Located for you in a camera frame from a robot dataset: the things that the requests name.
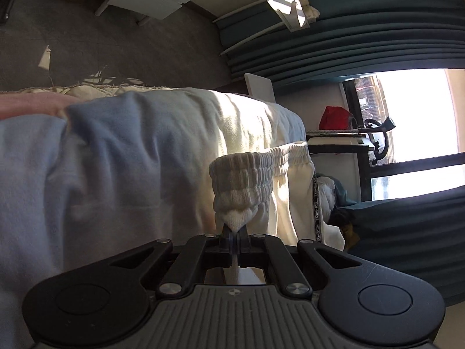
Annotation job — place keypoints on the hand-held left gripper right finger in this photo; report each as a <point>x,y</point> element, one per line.
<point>240,243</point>

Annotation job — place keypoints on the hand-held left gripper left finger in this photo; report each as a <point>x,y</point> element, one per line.
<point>229,243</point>

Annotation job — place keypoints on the cream ribbed cuff pants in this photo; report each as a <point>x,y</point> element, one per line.
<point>243,185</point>

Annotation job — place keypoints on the pile of clothes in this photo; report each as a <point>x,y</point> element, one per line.
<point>332,196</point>

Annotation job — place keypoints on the pastel quilt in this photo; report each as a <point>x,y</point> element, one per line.
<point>120,160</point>

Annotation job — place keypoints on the folded black white machine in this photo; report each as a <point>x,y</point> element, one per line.
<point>338,141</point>

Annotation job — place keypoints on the white board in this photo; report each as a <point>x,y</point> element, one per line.
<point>259,88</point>

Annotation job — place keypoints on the red bag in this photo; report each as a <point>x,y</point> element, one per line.
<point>334,118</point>

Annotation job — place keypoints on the teal curtain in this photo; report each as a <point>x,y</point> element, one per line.
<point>363,32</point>
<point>407,232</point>

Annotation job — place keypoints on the cream quilted bedspread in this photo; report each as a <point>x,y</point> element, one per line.
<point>94,90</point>

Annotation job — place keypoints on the window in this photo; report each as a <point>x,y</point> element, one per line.
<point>417,116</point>

